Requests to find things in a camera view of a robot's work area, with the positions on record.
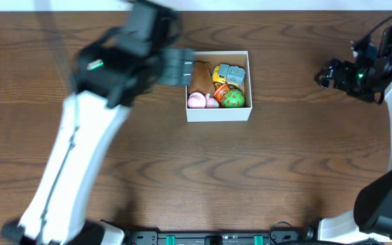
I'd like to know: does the brown plush toy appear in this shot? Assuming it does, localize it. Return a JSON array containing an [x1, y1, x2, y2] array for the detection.
[[188, 61, 216, 97]]

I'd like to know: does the white pink toy figure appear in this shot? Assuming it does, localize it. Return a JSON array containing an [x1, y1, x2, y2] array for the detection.
[[187, 92, 220, 109]]

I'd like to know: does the yellow grey toy truck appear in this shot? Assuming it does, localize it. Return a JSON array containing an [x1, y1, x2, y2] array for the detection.
[[212, 63, 246, 87]]

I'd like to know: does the orange round toy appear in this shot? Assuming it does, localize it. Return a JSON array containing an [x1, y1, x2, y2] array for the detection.
[[214, 84, 231, 103]]

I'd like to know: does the green numbered ball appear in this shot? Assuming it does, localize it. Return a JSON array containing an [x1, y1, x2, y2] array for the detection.
[[221, 89, 245, 108]]

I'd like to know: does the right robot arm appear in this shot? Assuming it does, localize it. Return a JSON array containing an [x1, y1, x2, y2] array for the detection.
[[314, 26, 392, 244]]

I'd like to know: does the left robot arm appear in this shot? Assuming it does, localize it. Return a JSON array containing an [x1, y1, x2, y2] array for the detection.
[[1, 1, 193, 244]]

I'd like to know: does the white cardboard box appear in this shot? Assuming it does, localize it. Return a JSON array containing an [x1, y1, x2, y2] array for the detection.
[[185, 51, 252, 122]]

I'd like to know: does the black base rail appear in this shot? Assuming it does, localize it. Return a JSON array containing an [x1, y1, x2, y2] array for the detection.
[[122, 229, 317, 245]]

